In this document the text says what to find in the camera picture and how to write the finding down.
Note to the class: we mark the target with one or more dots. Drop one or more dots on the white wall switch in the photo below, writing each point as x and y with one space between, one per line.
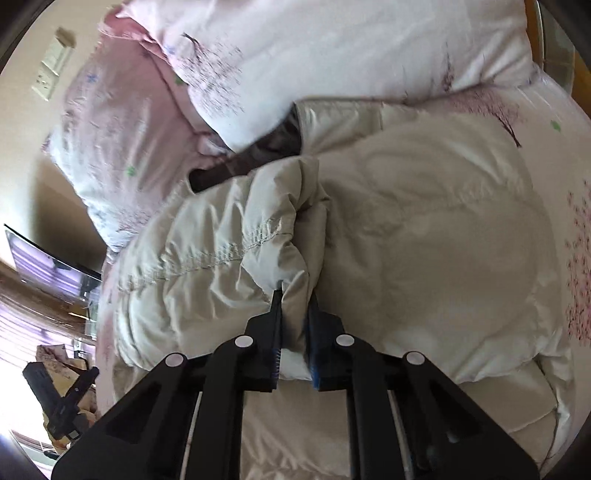
59 50

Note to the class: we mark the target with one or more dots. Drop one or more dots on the white wall socket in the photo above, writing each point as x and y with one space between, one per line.
44 83

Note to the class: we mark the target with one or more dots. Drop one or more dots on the beige puffer jacket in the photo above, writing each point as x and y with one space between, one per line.
332 286

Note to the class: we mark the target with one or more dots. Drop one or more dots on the left floral pink pillow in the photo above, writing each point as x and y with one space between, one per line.
126 136

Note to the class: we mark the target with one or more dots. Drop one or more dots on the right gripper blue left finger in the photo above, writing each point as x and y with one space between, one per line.
262 370

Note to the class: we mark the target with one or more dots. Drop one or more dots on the wooden door frame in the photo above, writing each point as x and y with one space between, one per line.
555 53

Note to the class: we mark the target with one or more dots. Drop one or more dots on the floral pink pillow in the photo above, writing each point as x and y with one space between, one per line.
244 63
126 136

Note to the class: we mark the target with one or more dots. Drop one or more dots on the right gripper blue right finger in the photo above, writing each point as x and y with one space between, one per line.
324 356

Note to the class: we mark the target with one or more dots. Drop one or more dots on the right floral pink pillow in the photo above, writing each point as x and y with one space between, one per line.
244 63

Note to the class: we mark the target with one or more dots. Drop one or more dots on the pink floral bed sheet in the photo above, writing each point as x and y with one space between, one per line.
554 184

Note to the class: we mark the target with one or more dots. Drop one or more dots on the black flat screen television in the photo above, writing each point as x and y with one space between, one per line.
72 283

